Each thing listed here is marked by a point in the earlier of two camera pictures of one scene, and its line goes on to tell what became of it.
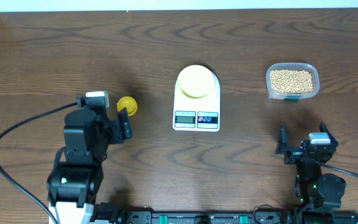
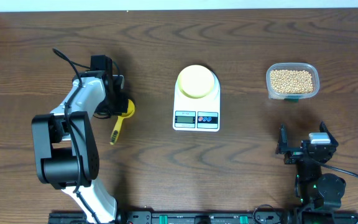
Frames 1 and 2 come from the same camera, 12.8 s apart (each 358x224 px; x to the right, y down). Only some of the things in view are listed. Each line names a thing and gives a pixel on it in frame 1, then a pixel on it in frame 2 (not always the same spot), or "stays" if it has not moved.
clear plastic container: [291, 81] stays
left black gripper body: [117, 130] → [122, 106]
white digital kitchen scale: [197, 114] stays
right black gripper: [293, 155] stays
